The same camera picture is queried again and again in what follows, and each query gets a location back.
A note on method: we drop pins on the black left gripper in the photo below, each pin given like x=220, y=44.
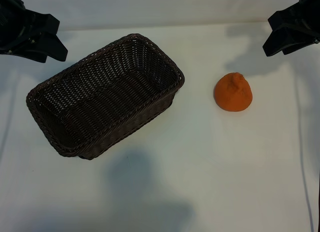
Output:
x=17, y=29

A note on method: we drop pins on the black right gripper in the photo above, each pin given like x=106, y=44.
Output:
x=302, y=21

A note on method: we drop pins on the orange fruit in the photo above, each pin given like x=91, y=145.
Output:
x=232, y=96

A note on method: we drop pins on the dark brown wicker basket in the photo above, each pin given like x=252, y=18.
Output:
x=105, y=96

